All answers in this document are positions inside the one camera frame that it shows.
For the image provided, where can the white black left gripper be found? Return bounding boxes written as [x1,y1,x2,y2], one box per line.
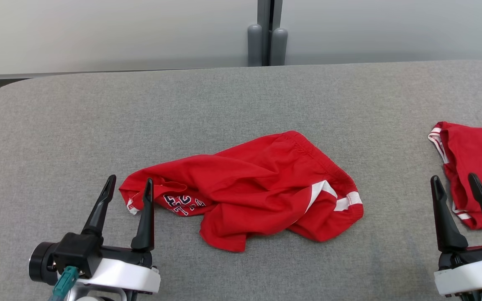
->
[28,175,161,301]

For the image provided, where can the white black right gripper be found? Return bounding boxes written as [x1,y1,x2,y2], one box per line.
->
[430,173,482,301]

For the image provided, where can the grey fabric sofa cushion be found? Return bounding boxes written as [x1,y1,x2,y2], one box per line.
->
[0,60,482,301]

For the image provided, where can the red white numbered jersey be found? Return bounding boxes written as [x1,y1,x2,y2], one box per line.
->
[428,121,482,230]

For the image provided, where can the grey cylinder post foot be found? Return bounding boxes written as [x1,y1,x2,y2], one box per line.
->
[271,28,288,66]
[247,24,263,67]

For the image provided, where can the grey partition frame post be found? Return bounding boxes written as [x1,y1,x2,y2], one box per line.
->
[257,0,283,66]

